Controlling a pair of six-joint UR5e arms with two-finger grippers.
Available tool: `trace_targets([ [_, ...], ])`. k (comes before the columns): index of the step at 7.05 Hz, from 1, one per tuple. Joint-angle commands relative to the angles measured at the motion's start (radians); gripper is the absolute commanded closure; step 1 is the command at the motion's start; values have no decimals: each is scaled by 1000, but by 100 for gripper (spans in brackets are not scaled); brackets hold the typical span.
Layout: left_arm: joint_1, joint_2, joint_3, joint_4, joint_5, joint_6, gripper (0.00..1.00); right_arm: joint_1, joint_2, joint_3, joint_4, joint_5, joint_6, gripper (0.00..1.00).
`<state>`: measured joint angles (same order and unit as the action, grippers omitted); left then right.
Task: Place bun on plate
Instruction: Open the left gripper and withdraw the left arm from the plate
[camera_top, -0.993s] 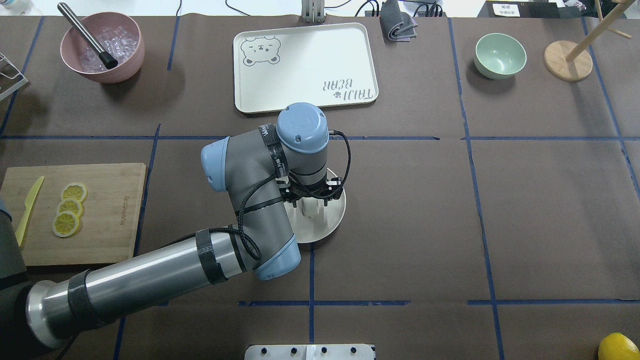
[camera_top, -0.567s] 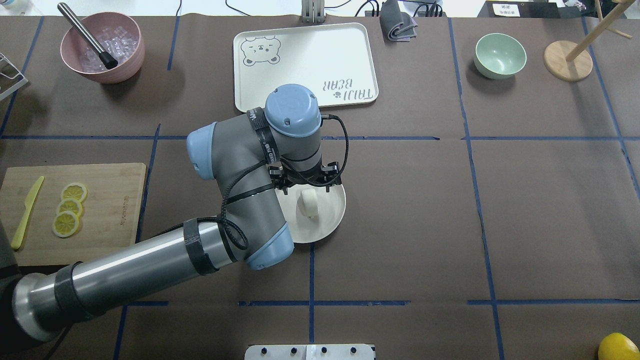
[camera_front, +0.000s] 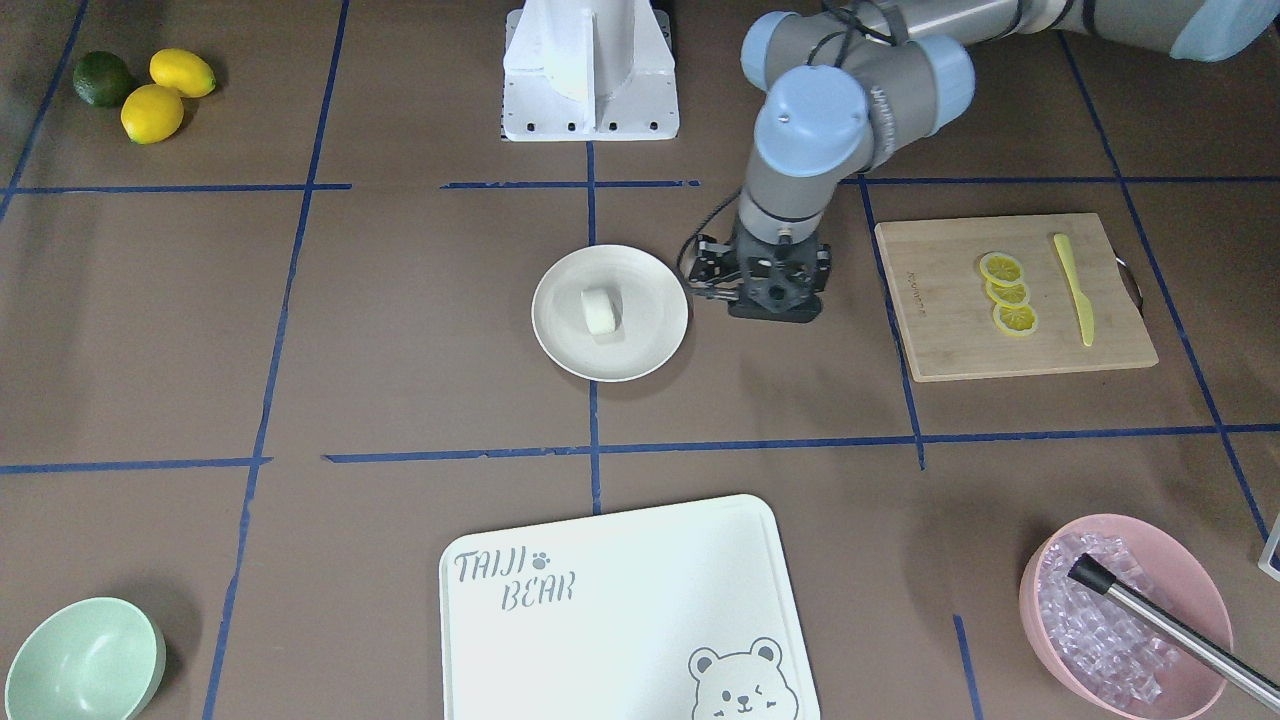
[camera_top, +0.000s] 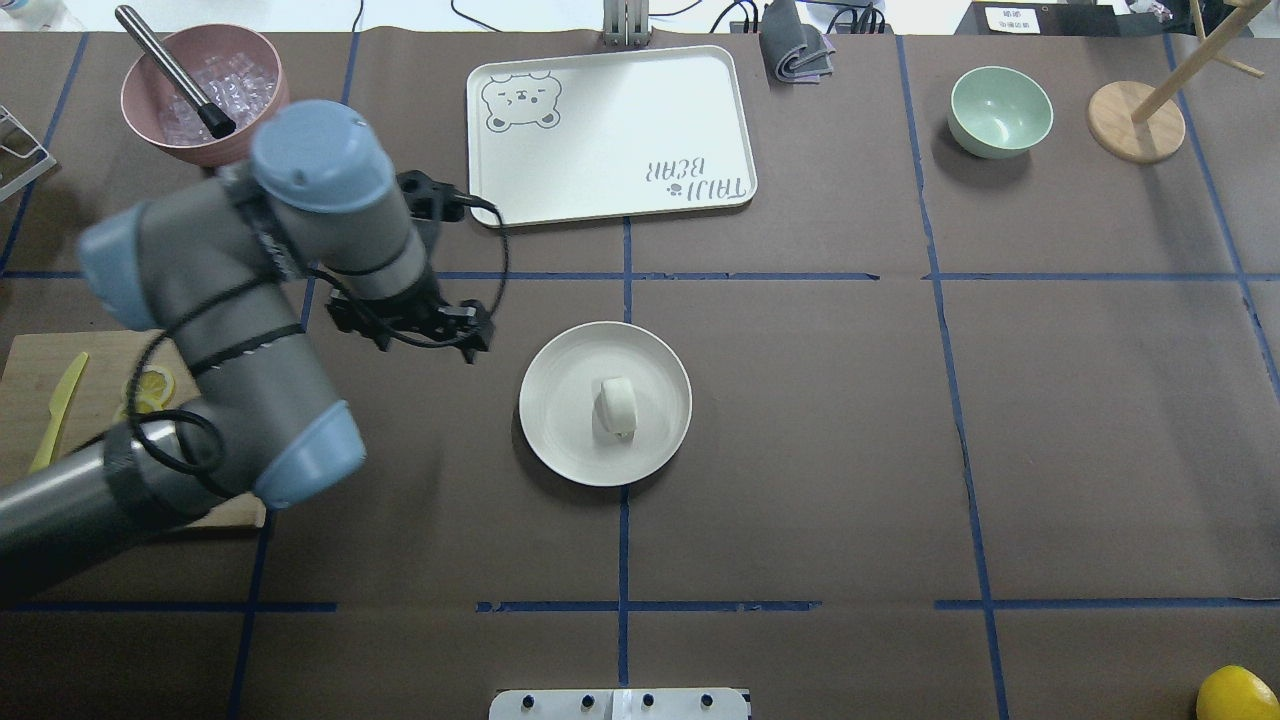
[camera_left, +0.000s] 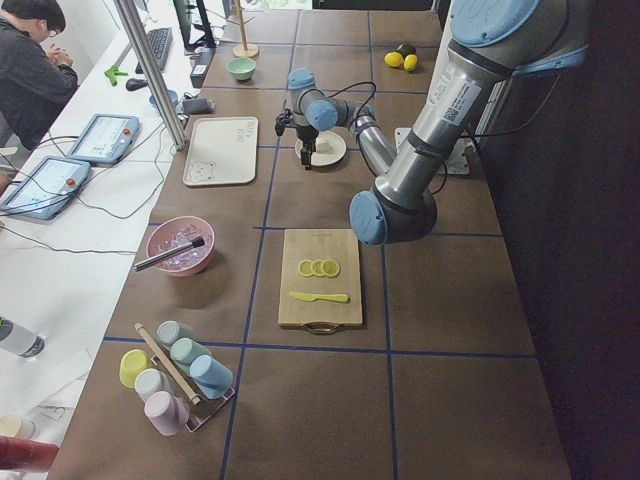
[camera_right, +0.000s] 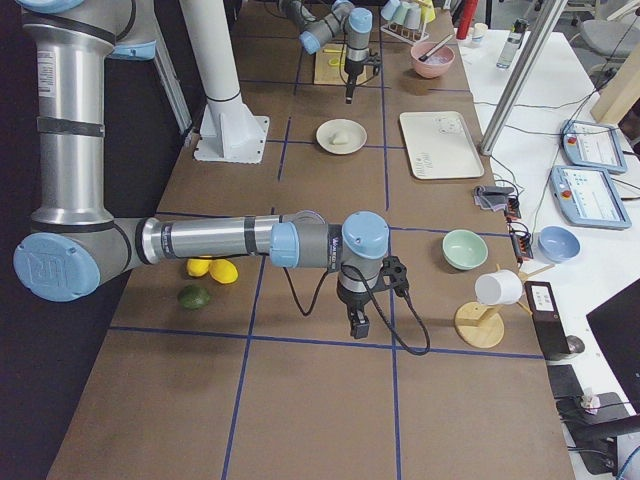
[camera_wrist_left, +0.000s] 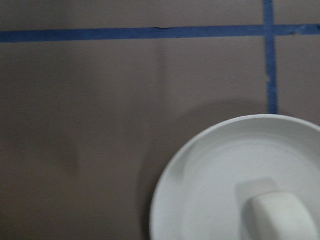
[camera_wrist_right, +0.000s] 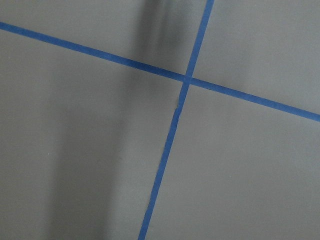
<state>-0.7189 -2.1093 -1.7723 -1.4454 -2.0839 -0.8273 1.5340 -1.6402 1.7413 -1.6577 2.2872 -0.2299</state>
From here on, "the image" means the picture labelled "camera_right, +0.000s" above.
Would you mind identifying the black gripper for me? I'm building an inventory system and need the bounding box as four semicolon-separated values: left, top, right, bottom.
344;47;364;104
337;273;383;340

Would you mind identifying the cream round plate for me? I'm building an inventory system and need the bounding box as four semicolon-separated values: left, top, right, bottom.
316;119;368;155

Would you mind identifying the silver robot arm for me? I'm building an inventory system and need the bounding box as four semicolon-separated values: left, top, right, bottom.
277;0;381;104
1;1;341;344

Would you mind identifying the white bear serving tray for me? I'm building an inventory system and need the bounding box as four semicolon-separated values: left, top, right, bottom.
399;111;484;180

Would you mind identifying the bamboo cutting board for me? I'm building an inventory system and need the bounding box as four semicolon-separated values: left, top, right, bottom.
313;43;348;86

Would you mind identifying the metal rod black tip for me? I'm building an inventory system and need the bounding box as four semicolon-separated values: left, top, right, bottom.
419;33;454;62

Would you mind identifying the acrylic cup rack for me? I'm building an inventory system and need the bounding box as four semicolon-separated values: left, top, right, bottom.
380;23;429;44

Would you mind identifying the blue cup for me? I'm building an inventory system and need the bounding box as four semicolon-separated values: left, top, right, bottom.
381;0;401;21

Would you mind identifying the green cup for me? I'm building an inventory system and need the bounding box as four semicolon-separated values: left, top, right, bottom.
391;1;411;25

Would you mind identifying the pink bowl with ice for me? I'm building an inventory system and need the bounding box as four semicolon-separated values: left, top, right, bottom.
410;41;456;79

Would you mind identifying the grey cup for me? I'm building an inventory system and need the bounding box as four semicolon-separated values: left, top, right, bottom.
403;4;422;30

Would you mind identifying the yellow cup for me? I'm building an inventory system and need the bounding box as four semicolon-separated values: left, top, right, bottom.
417;0;436;25

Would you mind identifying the wooden cup stand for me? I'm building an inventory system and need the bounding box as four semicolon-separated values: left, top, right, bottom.
454;264;554;349

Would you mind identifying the mint green bowl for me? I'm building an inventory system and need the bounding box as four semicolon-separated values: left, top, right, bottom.
442;229;489;271

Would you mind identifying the paper cup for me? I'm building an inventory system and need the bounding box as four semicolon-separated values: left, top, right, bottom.
471;22;488;47

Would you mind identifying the red cylinder can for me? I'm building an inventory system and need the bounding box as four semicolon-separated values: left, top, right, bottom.
456;0;478;41

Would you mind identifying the lower yellow lemon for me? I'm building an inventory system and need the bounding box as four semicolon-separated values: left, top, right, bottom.
208;259;239;285

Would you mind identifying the yellow lemon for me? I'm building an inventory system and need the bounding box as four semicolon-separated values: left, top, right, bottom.
186;257;213;278
208;259;239;285

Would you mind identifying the white mug on stand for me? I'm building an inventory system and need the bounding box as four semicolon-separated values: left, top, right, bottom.
474;270;523;305

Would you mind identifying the clear water bottle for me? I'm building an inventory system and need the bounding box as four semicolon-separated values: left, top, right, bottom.
496;18;529;69

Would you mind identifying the green lime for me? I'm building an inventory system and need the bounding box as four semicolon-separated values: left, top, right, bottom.
177;284;211;310

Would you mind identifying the upper yellow lemon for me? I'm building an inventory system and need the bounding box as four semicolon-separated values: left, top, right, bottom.
186;257;213;278

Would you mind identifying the black box device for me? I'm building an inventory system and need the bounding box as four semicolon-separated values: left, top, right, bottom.
524;280;570;361

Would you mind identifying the blue bowl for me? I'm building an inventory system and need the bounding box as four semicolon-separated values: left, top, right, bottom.
537;226;581;263

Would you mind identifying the black computer mouse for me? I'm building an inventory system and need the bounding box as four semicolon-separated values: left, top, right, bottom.
566;335;586;355

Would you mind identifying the far teach pendant tablet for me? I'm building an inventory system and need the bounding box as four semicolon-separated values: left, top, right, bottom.
560;120;628;174

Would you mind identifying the teach pendant tablet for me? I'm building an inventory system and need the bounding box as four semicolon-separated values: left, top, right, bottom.
560;120;628;174
549;166;632;230

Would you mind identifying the near teach pendant tablet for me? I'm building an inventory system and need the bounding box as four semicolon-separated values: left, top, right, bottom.
549;166;632;230

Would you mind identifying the black monitor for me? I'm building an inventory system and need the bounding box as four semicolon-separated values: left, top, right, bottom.
587;280;640;403

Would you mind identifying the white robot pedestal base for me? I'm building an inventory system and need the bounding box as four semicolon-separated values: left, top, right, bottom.
180;0;270;164

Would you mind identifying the aluminium frame post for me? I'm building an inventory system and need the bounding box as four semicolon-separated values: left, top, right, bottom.
479;0;568;156

